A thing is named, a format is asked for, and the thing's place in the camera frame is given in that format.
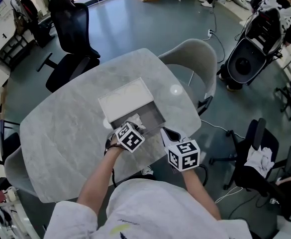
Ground black armrest chair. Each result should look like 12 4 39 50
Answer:
0 119 21 167

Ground black mesh office chair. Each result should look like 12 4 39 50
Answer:
37 0 101 93

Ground black swivel office chair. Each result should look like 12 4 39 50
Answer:
209 118 291 197

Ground white metal cart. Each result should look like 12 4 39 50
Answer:
0 200 34 239

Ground black floor cable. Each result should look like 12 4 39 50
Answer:
209 6 226 65

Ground white crumpled cloth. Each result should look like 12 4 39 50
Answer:
244 145 275 178

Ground white box lid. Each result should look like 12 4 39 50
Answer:
97 77 155 123

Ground person's left hand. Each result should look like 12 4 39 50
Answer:
109 135 122 148

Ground grey box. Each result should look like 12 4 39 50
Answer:
110 101 166 134

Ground white floor cable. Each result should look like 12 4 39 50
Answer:
214 185 243 204
201 119 245 139

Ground person's right forearm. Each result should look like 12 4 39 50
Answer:
181 169 222 221

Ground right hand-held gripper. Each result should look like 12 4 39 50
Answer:
160 127 201 172

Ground person's white shirt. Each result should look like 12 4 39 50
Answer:
43 178 253 239

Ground grey upholstered chair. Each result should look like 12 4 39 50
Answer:
3 145 48 205
158 38 217 117

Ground black metal shelf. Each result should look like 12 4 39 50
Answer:
0 32 34 69

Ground dark wrist bracelet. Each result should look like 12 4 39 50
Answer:
104 143 123 156

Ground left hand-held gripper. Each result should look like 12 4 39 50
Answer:
114 121 146 153

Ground person's left forearm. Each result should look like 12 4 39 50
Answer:
77 145 125 218

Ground clothes rack with garments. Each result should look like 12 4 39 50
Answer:
10 0 56 47

